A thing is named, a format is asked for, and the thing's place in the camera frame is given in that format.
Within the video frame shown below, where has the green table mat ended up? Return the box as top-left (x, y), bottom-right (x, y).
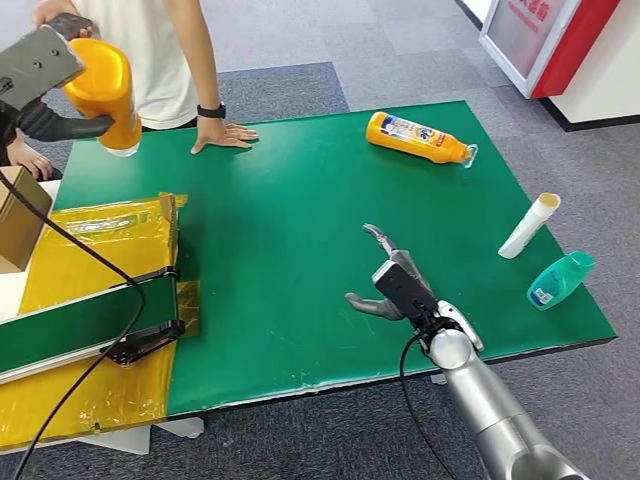
top-left (52, 99), bottom-right (618, 419)

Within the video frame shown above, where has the white-framed grey sign board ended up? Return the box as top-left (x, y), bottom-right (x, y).
top-left (478, 0), bottom-right (584, 101)

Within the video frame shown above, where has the person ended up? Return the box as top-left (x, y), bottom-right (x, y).
top-left (0, 129), bottom-right (64, 182)
top-left (32, 0), bottom-right (260, 156)

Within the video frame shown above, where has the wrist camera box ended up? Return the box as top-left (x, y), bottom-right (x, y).
top-left (0, 26), bottom-right (85, 113)
top-left (372, 260), bottom-right (442, 330)

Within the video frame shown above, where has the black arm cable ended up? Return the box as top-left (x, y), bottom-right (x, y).
top-left (0, 170), bottom-right (146, 480)
top-left (398, 331), bottom-right (459, 480)

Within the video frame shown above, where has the orange bottle with blue label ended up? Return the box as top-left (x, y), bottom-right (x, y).
top-left (365, 111), bottom-right (479, 170)

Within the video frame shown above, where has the black wristband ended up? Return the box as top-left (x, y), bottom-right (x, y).
top-left (196, 101), bottom-right (227, 121)

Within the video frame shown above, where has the plain orange detergent bottle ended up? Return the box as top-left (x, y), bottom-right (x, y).
top-left (63, 37), bottom-right (143, 159)

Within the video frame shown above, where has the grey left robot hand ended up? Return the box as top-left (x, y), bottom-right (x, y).
top-left (14, 97), bottom-right (115, 144)

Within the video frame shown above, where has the white tube bottle yellow cap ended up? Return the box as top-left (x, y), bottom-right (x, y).
top-left (497, 192), bottom-right (562, 260)

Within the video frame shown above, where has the person's hand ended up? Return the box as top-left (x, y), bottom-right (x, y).
top-left (7, 135), bottom-right (55, 182)

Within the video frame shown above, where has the brown cardboard box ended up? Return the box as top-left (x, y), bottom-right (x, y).
top-left (0, 165), bottom-right (54, 274)

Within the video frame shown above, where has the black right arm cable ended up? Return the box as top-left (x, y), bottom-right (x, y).
top-left (398, 331), bottom-right (459, 480)

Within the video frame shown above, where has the person's left hand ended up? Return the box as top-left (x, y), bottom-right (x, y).
top-left (190, 117), bottom-right (260, 156)

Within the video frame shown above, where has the teal plastic bottle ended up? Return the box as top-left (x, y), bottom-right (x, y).
top-left (526, 250), bottom-right (597, 313)

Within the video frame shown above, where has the person's right hand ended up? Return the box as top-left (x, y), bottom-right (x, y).
top-left (32, 0), bottom-right (94, 38)

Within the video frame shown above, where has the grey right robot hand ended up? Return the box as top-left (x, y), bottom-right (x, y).
top-left (344, 223), bottom-right (442, 324)

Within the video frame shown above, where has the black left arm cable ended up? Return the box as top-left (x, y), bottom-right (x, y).
top-left (0, 170), bottom-right (146, 480)

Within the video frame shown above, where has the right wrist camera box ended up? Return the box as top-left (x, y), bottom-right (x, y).
top-left (372, 260), bottom-right (442, 330)

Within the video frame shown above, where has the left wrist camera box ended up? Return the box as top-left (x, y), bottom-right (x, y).
top-left (0, 26), bottom-right (85, 113)

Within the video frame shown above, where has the green conveyor belt black frame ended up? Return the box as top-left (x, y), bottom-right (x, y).
top-left (0, 266), bottom-right (186, 386)

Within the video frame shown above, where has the red and white counter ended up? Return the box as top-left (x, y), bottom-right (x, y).
top-left (530, 0), bottom-right (640, 134)

